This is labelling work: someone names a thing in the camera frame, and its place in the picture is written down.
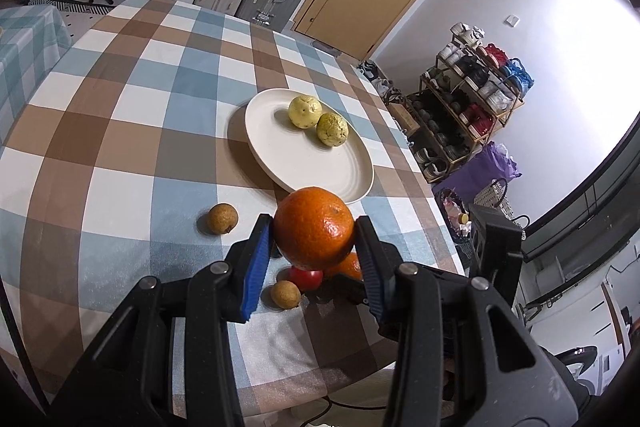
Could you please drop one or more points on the white light switch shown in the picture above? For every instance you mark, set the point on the white light switch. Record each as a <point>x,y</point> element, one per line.
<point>512,21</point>

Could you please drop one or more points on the white woven basket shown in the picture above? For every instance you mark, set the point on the white woven basket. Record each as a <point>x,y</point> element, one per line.
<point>492,199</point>

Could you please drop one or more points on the orange tangerine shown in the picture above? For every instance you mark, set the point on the orange tangerine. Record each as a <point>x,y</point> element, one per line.
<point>312,227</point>
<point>351,268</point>

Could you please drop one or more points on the checked tablecloth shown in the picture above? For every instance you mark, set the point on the checked tablecloth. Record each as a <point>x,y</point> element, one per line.
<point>125,107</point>

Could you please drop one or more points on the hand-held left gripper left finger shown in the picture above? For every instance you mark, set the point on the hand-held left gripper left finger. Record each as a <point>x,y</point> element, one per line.
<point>255,267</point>

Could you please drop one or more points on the black white striped rug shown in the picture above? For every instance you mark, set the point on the black white striped rug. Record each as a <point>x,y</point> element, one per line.
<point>75,6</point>

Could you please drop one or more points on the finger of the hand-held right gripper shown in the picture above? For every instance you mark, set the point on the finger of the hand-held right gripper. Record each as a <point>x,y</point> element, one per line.
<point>345,288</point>

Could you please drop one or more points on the dark window frame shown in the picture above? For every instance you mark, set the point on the dark window frame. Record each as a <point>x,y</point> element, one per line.
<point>590,202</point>

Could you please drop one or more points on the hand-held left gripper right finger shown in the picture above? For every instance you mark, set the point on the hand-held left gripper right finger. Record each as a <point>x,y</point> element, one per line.
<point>371,272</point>

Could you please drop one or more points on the purple bag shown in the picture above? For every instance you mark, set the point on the purple bag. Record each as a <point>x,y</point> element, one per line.
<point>485,169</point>

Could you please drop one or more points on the cardboard box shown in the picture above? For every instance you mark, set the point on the cardboard box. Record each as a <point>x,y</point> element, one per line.
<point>402,117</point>

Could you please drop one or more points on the teal checked cloth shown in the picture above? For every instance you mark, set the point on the teal checked cloth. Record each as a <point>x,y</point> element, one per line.
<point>25,47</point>

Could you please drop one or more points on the cream round plate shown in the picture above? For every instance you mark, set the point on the cream round plate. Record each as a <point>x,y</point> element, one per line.
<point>280,147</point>

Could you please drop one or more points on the smooth yellow guava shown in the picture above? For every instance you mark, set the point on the smooth yellow guava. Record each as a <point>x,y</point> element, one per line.
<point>304,111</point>

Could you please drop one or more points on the wooden shoe rack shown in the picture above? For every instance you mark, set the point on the wooden shoe rack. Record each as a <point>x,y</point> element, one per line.
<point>450,117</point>

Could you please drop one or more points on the bumpy yellow-green guava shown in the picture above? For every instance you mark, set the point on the bumpy yellow-green guava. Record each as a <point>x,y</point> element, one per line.
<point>331,129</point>

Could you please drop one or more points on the pile of shoes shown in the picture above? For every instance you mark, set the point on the pile of shoes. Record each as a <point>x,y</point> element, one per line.
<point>375,79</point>

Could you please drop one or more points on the blue bag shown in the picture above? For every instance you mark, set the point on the blue bag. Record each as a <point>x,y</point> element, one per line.
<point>517,77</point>

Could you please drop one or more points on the brown longan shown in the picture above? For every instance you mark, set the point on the brown longan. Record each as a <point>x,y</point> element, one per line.
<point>220,218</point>
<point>286,294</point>

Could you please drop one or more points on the red tomato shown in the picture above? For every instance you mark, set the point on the red tomato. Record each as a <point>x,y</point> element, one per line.
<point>306,278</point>

